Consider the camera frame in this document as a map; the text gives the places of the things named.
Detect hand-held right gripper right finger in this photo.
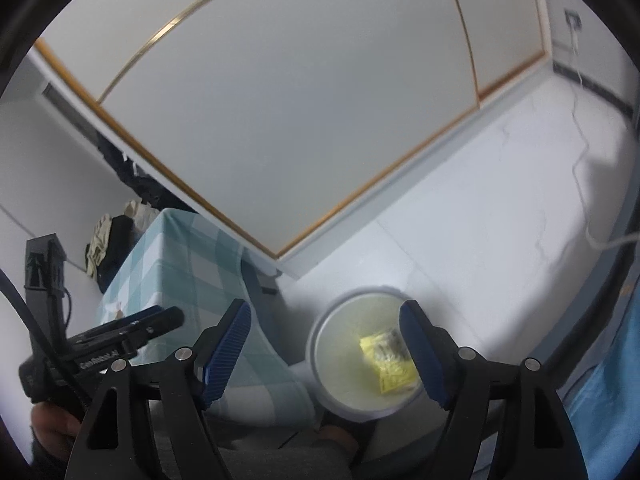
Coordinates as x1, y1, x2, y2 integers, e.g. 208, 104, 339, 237
397, 300, 591, 480

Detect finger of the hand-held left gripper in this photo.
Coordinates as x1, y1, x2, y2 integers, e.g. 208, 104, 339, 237
120, 308, 185, 359
75, 304, 167, 345

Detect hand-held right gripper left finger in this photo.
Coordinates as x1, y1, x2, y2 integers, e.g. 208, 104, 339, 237
65, 299, 253, 480

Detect yellow plastic bag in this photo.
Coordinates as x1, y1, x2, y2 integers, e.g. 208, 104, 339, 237
360, 329, 417, 395

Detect white round bin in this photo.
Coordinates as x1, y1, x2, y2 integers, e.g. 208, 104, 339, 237
306, 287, 437, 421

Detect person's left forearm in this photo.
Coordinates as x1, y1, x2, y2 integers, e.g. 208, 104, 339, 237
30, 437, 71, 480

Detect person's left hand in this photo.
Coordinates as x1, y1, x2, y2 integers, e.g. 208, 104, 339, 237
30, 402, 84, 454

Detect blue checked tablecloth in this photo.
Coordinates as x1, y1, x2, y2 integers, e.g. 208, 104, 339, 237
97, 208, 316, 426

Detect black clothes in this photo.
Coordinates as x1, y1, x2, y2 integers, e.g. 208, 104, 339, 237
95, 215, 146, 295

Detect beige cloth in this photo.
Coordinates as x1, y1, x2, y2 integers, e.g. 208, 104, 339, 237
84, 214, 114, 280

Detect white tote bag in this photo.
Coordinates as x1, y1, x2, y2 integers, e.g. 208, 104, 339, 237
124, 200, 164, 234

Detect black jacket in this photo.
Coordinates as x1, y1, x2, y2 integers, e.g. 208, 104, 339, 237
97, 132, 198, 214

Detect light blue bedsheet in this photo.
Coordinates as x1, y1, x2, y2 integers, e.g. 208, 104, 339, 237
562, 285, 640, 480

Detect white wardrobe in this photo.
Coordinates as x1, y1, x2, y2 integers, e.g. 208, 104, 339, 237
32, 0, 556, 281

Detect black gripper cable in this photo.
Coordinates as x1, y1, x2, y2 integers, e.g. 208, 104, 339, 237
0, 267, 88, 413

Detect white cable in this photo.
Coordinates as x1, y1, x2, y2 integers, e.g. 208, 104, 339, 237
567, 24, 640, 252

